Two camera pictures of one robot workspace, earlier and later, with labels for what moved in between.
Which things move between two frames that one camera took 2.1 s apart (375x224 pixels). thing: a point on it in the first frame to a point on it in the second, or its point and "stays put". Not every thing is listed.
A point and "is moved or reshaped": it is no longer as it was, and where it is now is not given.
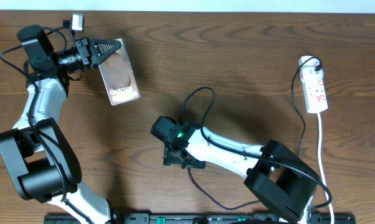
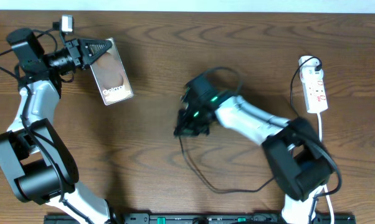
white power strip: [314, 89] stays put
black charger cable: [318, 68] is moved or reshaped
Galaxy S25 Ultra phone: [118, 77] is moved or reshaped
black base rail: [168, 218] stays put
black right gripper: [169, 158] to [183, 129]
